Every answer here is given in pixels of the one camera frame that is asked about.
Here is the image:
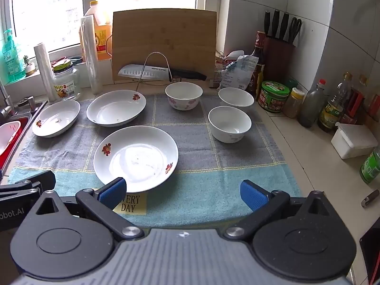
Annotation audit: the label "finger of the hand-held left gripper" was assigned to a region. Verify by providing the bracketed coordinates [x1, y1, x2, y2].
[15, 171, 57, 192]

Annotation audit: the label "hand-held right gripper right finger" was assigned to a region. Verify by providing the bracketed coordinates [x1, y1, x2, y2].
[223, 180, 331, 241]

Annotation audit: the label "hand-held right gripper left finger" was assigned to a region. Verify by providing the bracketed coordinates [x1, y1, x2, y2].
[36, 177, 144, 242]

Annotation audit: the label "white fruit print plate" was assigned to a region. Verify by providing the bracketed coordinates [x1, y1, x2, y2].
[86, 90, 147, 128]
[93, 125, 179, 193]
[32, 99, 81, 138]

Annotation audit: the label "white pink floral bowl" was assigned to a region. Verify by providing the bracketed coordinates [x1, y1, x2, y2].
[165, 82, 204, 111]

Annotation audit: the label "red wash basin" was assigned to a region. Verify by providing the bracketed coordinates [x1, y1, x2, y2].
[0, 121, 23, 167]

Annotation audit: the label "steel sink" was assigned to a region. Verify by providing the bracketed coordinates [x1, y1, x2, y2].
[0, 96, 48, 185]

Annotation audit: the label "grey blue checked towel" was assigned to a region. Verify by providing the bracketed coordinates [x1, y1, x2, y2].
[7, 90, 302, 229]

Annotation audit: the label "metal sink knob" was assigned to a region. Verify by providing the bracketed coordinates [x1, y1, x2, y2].
[18, 96, 42, 108]

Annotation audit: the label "metal faucet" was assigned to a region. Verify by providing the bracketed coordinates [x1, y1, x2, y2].
[0, 79, 18, 118]

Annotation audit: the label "labelled glass jar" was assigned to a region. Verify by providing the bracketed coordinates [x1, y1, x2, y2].
[52, 59, 81, 101]

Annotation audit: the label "yellow lid spice jar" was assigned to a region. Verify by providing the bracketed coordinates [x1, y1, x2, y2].
[282, 87, 305, 119]

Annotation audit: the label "cloudy glass bottle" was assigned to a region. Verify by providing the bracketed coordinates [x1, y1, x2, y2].
[298, 79, 327, 128]

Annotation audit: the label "short plastic wrap roll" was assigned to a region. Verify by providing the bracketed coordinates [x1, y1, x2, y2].
[33, 43, 57, 101]

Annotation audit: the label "green lid sauce jar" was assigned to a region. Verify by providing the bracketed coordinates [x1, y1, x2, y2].
[258, 81, 290, 113]

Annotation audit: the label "small potted plant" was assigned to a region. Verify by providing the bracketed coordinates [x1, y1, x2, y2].
[23, 55, 37, 76]

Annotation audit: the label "yellow red packet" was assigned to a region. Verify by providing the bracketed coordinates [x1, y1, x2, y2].
[256, 71, 265, 100]

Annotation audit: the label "green label oil bottle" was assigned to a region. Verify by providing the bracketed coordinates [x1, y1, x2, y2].
[317, 72, 354, 133]

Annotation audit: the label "white plastic container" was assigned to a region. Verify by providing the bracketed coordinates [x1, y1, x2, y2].
[330, 123, 379, 160]

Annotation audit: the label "small metal tool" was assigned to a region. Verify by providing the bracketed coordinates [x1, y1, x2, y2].
[361, 190, 380, 208]

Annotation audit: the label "green dish soap bottle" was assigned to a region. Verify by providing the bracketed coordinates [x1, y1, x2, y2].
[1, 28, 26, 84]

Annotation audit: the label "white printed packet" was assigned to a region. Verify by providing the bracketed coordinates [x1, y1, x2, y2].
[218, 54, 259, 91]

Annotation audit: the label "black glossy panel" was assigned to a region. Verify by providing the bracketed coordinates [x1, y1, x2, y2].
[359, 226, 380, 276]

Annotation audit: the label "tall plastic wrap roll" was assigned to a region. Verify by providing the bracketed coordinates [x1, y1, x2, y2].
[80, 16, 104, 95]

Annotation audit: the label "red white packet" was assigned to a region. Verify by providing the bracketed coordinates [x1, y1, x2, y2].
[214, 50, 238, 88]

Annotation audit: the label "dark red knife block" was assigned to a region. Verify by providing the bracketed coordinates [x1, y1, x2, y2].
[263, 34, 296, 82]

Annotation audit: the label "dark soy sauce bottle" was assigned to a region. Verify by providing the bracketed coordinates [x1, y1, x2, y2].
[248, 31, 266, 95]

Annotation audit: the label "orange cooking oil bottle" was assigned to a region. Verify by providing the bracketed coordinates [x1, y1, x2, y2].
[84, 0, 113, 61]

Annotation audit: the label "bamboo cutting board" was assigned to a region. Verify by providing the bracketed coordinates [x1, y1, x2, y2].
[111, 9, 218, 81]

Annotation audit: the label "black handle kitchen cleaver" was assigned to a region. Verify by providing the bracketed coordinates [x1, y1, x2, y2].
[118, 64, 207, 81]

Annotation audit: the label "metal wire rack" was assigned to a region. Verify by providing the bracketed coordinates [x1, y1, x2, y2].
[135, 52, 214, 92]

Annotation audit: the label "black handle scissors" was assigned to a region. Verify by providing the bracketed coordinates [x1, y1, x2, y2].
[289, 17, 303, 46]

